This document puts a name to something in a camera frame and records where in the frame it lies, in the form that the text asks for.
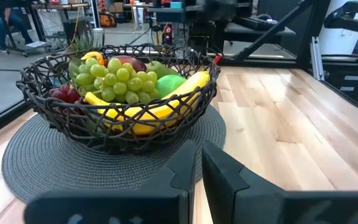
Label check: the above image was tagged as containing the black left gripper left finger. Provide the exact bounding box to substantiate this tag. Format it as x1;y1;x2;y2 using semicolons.
23;139;198;224

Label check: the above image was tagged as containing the bright green apple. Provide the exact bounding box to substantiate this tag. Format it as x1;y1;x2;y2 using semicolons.
155;74;188;99

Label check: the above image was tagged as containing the yellow banana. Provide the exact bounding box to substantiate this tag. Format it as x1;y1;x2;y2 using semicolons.
83;70;211;135

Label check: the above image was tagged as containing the green grape bunch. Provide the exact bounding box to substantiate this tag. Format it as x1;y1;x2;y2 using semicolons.
74;57;161;105

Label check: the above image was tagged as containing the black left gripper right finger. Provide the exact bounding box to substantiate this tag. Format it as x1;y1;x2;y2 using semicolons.
201;140;358;224

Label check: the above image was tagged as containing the black woven wire basket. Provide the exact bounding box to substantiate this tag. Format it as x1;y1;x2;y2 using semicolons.
16;43;222;155

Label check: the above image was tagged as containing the silver metal frame bracket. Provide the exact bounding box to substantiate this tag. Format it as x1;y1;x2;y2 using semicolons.
310;36;325;81

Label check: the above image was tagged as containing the orange and black bag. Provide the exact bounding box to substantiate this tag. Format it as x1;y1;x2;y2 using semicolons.
99;12;118;28

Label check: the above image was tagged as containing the red grape bunch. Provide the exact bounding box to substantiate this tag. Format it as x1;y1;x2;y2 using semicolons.
47;83;85;114

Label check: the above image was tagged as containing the red apple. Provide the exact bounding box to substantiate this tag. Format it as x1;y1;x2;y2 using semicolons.
110;55;147;73

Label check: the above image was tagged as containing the pineapple top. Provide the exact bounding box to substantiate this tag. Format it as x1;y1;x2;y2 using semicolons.
68;33;105;52

